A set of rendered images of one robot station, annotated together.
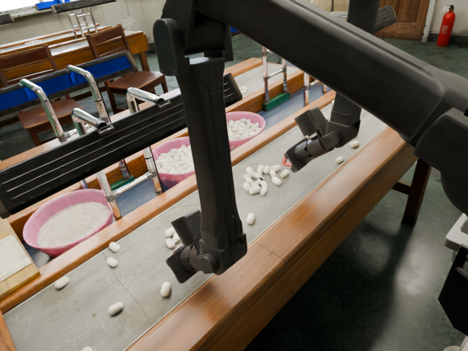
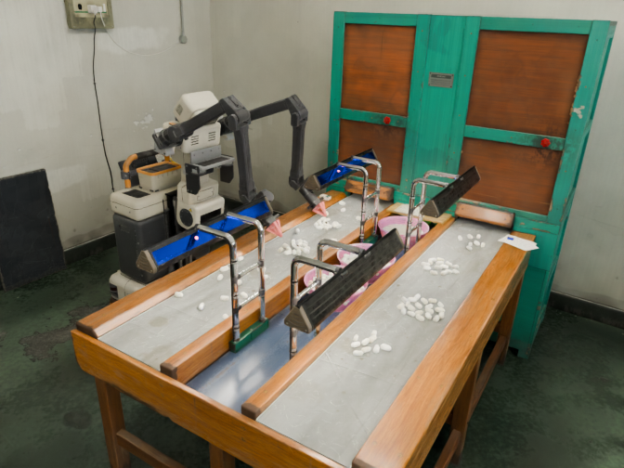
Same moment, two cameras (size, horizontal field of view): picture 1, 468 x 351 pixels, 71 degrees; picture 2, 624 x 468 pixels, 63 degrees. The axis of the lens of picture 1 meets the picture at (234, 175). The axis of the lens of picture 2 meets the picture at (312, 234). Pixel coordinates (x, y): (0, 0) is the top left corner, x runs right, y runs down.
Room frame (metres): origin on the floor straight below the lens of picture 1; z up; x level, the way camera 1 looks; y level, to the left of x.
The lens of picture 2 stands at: (3.01, -0.72, 1.80)
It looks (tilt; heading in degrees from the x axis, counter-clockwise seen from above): 24 degrees down; 162
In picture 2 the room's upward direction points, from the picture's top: 2 degrees clockwise
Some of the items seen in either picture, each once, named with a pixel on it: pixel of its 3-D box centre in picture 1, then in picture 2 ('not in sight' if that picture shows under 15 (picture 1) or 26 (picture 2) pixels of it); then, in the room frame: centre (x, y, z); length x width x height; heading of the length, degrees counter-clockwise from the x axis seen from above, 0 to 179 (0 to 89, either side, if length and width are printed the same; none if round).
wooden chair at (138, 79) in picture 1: (134, 79); not in sight; (3.10, 0.80, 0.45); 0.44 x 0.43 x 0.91; 148
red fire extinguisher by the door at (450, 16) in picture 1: (447, 25); not in sight; (4.33, -2.97, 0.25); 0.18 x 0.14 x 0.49; 128
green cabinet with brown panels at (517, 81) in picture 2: not in sight; (457, 106); (0.45, 0.97, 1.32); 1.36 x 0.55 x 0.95; 40
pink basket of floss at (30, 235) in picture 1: (75, 226); (402, 233); (0.80, 0.52, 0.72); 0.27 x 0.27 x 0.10
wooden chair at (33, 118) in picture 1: (49, 111); not in sight; (2.57, 1.40, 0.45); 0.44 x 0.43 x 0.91; 123
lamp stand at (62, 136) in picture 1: (81, 138); (431, 221); (1.06, 0.52, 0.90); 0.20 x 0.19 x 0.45; 130
